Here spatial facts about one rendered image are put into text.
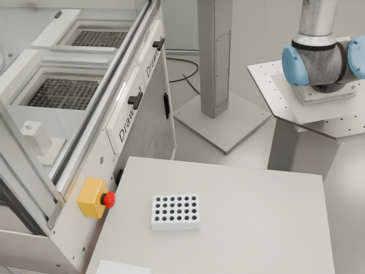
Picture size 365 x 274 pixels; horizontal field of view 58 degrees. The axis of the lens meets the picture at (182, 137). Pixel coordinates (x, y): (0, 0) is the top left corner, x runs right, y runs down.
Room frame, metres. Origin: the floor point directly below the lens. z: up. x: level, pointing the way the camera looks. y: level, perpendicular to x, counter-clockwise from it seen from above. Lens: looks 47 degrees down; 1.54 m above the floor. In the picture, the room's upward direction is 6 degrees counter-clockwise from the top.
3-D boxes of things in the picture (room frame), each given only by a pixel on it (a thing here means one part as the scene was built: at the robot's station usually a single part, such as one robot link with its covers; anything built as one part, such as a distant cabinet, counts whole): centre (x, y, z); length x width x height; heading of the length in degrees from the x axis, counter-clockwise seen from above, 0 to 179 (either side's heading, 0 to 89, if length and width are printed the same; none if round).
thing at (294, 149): (0.89, -0.51, 0.38); 0.30 x 0.30 x 0.76; 6
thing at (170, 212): (0.45, 0.04, 0.78); 0.12 x 0.08 x 0.04; 85
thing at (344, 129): (0.89, -0.54, 0.70); 0.45 x 0.44 x 0.12; 96
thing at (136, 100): (0.77, 0.13, 0.91); 0.07 x 0.04 x 0.01; 166
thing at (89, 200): (0.45, 0.23, 0.88); 0.07 x 0.05 x 0.07; 166
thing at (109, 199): (0.44, 0.19, 0.88); 0.04 x 0.03 x 0.04; 166
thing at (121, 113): (0.78, 0.16, 0.87); 0.29 x 0.02 x 0.11; 166
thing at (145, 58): (1.08, 0.08, 0.87); 0.29 x 0.02 x 0.11; 166
